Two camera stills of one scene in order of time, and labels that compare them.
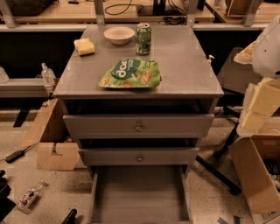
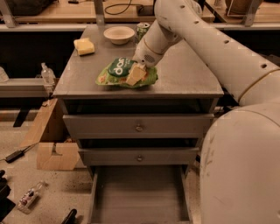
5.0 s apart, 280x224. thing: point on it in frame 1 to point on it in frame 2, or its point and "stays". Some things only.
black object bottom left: x=6 y=205 stays
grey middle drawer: x=133 y=157 stays
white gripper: x=267 y=55 to x=144 y=57
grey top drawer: x=135 y=126 stays
